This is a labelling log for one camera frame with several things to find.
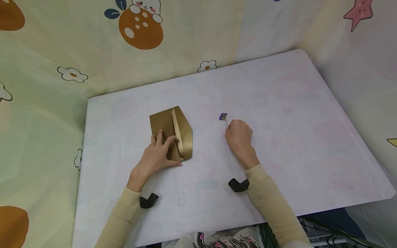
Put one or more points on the person's left hand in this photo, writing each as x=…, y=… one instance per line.
x=153, y=160

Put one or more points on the person's right hand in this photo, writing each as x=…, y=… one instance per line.
x=240, y=139

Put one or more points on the person's right fingers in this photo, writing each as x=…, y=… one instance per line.
x=232, y=130

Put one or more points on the person's left thumb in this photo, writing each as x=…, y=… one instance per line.
x=175, y=165

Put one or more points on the person's left ring finger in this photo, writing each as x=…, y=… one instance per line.
x=153, y=140

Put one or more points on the person's left middle finger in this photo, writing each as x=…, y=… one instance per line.
x=160, y=136

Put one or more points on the person's left index finger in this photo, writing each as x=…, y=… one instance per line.
x=171, y=142

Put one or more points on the gold paper envelope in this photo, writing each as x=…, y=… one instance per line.
x=173, y=132

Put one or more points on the small purple dried flower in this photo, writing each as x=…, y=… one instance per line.
x=224, y=119

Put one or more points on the person's right forearm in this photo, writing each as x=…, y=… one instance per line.
x=274, y=206

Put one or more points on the person's left forearm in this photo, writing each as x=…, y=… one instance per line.
x=122, y=217

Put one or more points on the black wrist band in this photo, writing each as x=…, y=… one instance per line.
x=238, y=185
x=148, y=200

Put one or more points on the person's body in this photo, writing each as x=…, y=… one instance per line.
x=226, y=239

